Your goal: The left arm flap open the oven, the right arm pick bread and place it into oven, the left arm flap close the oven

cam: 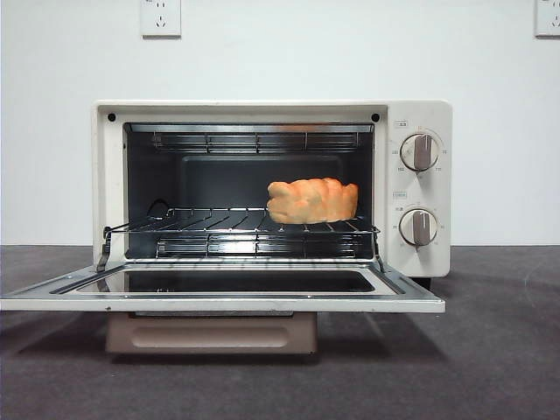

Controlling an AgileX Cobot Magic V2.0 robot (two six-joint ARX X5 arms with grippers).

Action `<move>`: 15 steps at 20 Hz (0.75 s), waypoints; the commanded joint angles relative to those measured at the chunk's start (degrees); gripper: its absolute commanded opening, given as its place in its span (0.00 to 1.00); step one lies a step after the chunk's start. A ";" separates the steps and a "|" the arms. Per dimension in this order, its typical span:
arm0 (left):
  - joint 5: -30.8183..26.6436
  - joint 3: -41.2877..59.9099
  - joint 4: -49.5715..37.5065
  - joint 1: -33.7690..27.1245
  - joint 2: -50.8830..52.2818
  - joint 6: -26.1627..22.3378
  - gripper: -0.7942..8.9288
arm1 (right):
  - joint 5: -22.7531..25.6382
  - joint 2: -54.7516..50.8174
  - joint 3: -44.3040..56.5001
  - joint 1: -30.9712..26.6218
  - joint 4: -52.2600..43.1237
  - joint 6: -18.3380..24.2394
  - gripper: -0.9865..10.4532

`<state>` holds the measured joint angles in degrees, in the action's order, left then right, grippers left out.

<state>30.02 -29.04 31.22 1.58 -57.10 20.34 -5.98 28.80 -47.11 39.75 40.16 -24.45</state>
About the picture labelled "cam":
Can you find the cream brown timer knob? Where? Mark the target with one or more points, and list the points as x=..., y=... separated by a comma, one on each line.
x=419, y=226

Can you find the golden brown bread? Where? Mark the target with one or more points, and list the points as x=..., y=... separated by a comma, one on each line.
x=310, y=201

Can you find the cream brown temperature knob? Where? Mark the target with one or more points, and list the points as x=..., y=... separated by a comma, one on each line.
x=421, y=152

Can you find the cream Toshiba toaster oven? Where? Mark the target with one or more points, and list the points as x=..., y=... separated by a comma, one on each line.
x=442, y=188

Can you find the white wall socket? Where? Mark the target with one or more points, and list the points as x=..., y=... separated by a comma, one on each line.
x=161, y=19
x=549, y=19

